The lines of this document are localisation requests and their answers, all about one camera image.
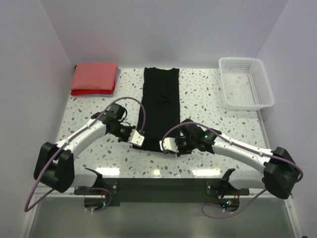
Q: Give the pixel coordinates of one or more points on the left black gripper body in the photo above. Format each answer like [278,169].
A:
[127,134]

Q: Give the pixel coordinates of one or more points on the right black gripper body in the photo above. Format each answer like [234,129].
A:
[182,145]

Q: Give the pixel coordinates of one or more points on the black t shirt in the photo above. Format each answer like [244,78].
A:
[162,105]

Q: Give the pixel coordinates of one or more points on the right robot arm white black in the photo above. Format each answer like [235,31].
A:
[271,170]

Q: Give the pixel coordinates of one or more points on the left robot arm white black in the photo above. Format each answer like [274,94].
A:
[55,165]

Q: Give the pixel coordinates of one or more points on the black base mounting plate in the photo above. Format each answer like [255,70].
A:
[114,191]

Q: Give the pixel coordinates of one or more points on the red folded t shirt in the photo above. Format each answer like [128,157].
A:
[80,92]

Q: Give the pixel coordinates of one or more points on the white plastic basket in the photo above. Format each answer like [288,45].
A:
[245,84]

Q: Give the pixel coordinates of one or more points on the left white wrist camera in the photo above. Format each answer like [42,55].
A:
[136,138]

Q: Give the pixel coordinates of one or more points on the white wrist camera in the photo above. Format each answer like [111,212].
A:
[136,138]
[168,145]

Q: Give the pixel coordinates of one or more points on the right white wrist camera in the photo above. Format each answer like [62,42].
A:
[168,145]

